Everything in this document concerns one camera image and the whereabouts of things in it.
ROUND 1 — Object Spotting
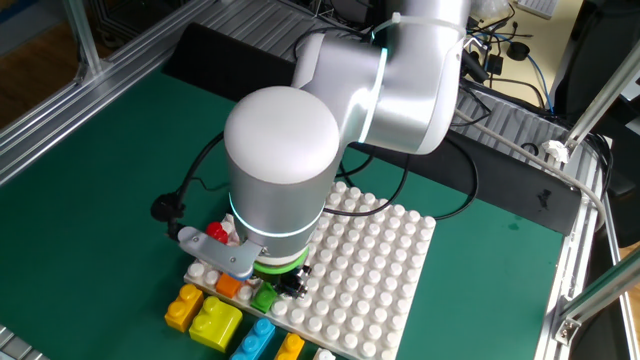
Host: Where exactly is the black cable on table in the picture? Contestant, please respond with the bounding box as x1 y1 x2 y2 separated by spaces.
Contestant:
432 137 480 221

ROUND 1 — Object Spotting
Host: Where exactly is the white studded baseplate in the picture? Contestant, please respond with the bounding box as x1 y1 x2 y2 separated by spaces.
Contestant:
183 180 437 360

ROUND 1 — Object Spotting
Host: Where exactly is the blue three-stud block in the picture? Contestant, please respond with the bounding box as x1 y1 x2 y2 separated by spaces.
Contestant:
229 318 277 360

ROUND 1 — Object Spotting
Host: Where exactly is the black base mat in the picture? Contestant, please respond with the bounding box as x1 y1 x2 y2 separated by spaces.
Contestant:
162 22 584 236

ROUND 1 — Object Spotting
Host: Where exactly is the aluminium frame post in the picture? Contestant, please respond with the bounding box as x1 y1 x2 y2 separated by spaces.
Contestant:
62 0 104 81
564 39 640 151
554 259 640 346

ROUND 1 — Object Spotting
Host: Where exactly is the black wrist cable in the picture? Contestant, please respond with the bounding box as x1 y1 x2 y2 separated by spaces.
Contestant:
150 130 412 242

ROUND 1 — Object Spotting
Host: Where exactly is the black office chair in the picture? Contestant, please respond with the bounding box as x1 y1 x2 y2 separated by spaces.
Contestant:
552 0 640 246

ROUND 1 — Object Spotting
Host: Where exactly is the lime yellow sloped block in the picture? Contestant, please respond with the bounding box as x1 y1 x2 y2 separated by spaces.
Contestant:
188 295 244 354

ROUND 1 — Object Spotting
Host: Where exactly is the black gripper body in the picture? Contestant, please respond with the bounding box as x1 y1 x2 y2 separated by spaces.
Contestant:
254 267 304 294

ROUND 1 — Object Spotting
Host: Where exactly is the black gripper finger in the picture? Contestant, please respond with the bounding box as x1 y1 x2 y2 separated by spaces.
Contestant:
277 264 314 300

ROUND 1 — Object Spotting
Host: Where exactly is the orange curved block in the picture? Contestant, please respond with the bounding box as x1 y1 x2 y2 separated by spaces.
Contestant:
215 273 244 300

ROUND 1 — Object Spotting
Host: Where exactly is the black round puck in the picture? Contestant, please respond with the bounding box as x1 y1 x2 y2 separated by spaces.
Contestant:
505 41 531 62

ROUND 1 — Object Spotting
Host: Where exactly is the green two-stud block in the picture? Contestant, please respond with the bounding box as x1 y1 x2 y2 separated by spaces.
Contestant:
250 281 280 315

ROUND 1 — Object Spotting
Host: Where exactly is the green table mat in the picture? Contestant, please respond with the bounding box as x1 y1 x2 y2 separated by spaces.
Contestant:
0 67 566 360

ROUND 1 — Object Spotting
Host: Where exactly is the orange-yellow four-stud block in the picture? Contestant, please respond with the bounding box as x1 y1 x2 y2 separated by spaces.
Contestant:
273 332 306 360

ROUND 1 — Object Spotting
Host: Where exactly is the grey hose with metal connector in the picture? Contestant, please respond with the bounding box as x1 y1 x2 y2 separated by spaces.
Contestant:
452 107 609 226

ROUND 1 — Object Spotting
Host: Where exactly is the white crumpled tape wad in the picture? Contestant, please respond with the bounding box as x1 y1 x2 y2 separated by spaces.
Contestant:
541 139 571 165

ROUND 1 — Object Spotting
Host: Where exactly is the black cylindrical camera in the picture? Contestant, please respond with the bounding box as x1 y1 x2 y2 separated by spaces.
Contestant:
462 47 490 85

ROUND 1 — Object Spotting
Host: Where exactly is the orange-yellow two-stud block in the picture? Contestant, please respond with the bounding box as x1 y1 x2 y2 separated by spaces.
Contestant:
164 283 205 333

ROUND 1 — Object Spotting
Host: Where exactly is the small red block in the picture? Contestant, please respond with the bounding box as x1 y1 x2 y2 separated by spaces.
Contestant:
205 221 230 246

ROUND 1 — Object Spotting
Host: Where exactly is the aluminium slotted table deck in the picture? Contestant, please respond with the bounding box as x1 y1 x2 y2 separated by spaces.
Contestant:
0 0 640 360

